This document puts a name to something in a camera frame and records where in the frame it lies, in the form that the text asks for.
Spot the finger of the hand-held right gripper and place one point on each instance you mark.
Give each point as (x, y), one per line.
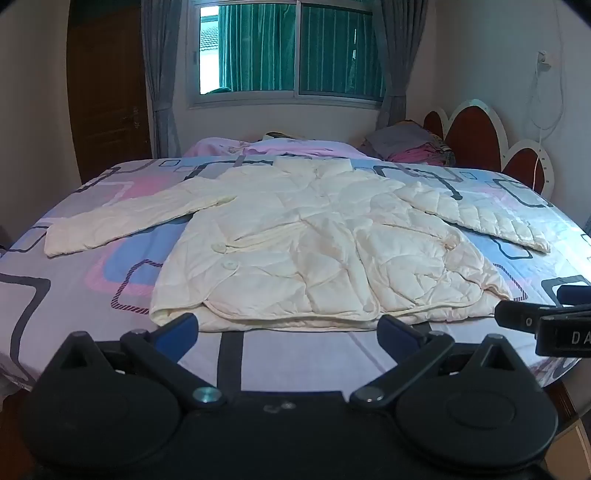
(575, 295)
(517, 314)

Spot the white wall charger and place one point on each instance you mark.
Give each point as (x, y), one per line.
(543, 61)

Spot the green striped curtain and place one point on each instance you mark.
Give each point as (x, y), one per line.
(258, 46)

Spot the grey curtain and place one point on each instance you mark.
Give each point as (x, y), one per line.
(397, 55)
(161, 69)

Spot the brown wooden door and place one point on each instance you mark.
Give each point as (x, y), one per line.
(106, 92)

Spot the pink folded clothes pile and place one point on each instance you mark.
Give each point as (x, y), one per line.
(415, 156)

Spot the red and white headboard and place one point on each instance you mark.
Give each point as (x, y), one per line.
(475, 134)

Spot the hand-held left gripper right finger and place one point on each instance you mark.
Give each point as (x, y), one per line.
(396, 333)

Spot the sliding glass window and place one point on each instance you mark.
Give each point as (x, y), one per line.
(208, 55)

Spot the bed with patterned sheet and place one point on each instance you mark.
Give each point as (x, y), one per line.
(92, 286)

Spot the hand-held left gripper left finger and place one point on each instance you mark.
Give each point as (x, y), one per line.
(178, 331)

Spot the cream white blanket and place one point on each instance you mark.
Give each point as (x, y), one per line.
(300, 240)

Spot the pink blanket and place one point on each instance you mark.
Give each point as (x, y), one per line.
(295, 148)

